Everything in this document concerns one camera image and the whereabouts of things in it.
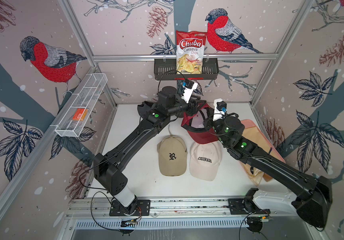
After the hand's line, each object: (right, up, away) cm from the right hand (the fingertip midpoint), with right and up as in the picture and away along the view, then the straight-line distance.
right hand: (207, 106), depth 70 cm
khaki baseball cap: (-17, -28, +15) cm, 36 cm away
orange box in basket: (-62, -4, +1) cm, 62 cm away
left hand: (-2, +4, -5) cm, 6 cm away
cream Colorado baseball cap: (+2, -30, +14) cm, 33 cm away
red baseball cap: (-4, -10, +14) cm, 18 cm away
